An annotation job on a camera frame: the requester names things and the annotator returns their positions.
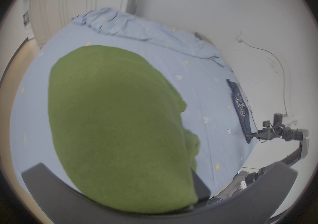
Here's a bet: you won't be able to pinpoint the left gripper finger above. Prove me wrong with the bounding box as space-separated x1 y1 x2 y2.
190 167 211 206

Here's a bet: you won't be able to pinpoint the green shorts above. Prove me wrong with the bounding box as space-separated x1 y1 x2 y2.
48 45 201 215

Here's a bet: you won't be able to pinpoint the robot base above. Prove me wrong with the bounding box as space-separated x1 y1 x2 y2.
208 170 250 206

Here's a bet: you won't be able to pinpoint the bed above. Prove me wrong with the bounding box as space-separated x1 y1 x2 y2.
10 19 298 194

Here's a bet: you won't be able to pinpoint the dark blue printed T-shirt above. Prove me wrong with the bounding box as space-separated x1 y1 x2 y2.
226 78 257 144

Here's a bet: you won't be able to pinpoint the pale blue quilt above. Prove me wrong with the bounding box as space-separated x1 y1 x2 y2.
70 7 225 67

